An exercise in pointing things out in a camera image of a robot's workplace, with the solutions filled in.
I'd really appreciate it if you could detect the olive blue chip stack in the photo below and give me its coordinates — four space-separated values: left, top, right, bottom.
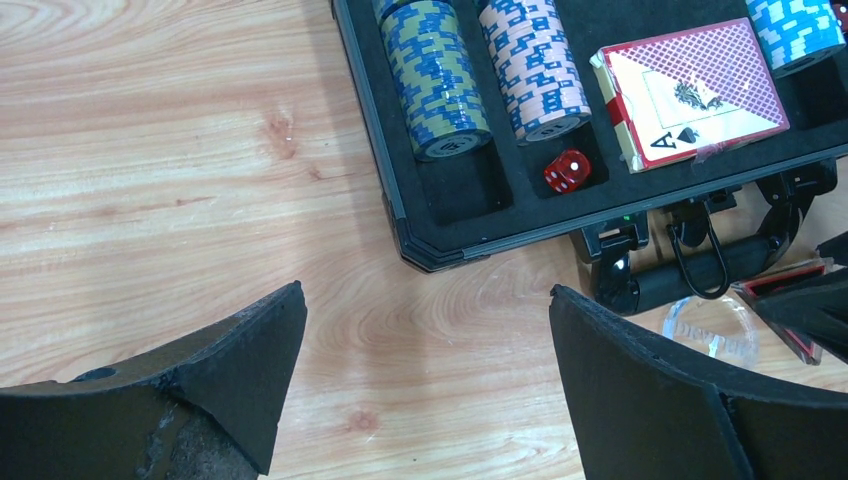
371 0 416 24
377 1 491 161

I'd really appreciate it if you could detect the red playing card deck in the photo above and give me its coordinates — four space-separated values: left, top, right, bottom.
590 18 790 173

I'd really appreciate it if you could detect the clear round dealer button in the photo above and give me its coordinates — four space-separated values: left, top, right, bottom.
661 295 760 370

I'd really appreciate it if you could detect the red die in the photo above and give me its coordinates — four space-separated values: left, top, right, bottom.
544 148 592 194

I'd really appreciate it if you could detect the light blue chip stack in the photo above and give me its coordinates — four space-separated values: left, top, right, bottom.
746 0 847 79

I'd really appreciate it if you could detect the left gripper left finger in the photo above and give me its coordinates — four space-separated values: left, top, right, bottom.
1 282 307 479

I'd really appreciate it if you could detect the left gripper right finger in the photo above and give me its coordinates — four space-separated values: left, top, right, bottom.
549 285 847 479

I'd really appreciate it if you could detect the black triangular all-in marker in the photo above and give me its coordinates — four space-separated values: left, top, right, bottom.
731 258 833 366

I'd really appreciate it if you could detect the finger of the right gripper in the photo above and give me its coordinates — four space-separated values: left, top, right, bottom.
782 233 847 362

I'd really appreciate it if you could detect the black poker set case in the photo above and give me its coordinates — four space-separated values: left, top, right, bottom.
332 1 847 315

